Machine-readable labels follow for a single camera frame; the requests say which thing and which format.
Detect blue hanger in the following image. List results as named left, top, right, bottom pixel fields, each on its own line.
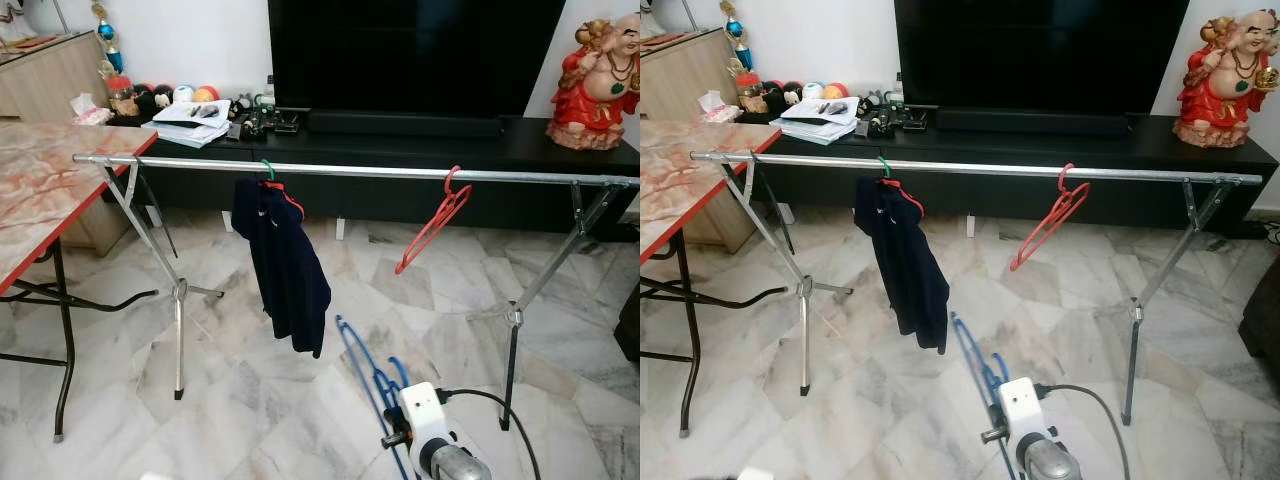
left=950, top=312, right=1013, bottom=480
left=335, top=315, right=413, bottom=480

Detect red hanger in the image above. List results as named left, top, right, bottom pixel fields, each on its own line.
left=1009, top=163, right=1092, bottom=273
left=394, top=165, right=473, bottom=276

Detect navy shirt red collar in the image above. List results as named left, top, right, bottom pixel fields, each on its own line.
left=231, top=178, right=332, bottom=359
left=853, top=177, right=951, bottom=356

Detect silver clothes rack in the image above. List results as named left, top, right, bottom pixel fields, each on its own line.
left=73, top=153, right=641, bottom=433
left=690, top=150, right=1264, bottom=426

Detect black soundbar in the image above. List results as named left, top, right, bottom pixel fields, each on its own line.
left=935, top=107, right=1129, bottom=136
left=305, top=110, right=503, bottom=139

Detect black electronic gadgets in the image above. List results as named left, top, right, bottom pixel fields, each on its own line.
left=862, top=92, right=929, bottom=136
left=235, top=95, right=301, bottom=139

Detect stack of papers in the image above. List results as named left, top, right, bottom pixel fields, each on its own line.
left=143, top=98, right=233, bottom=149
left=770, top=95, right=861, bottom=146

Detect black television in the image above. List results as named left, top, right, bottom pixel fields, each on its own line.
left=893, top=0, right=1191, bottom=116
left=267, top=0, right=567, bottom=119

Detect marble folding table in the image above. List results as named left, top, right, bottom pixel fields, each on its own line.
left=640, top=118, right=783, bottom=438
left=0, top=120, right=159, bottom=443

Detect black round plush toy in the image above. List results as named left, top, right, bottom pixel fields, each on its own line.
left=762, top=80, right=803, bottom=113
left=135, top=82, right=176, bottom=116

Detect red laughing Buddha statue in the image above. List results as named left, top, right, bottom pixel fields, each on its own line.
left=1174, top=10, right=1280, bottom=149
left=546, top=13, right=641, bottom=151

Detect red-lidded jar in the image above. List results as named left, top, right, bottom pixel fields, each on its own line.
left=108, top=75, right=139, bottom=117
left=735, top=72, right=766, bottom=114

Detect tissue box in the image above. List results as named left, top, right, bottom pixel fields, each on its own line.
left=70, top=93, right=114, bottom=126
left=697, top=90, right=741, bottom=123

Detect blue trophy ornament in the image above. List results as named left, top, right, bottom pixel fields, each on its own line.
left=92, top=0, right=123, bottom=73
left=722, top=0, right=751, bottom=69

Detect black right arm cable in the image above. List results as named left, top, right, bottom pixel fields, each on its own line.
left=1035, top=383, right=1131, bottom=480
left=440, top=388, right=541, bottom=480

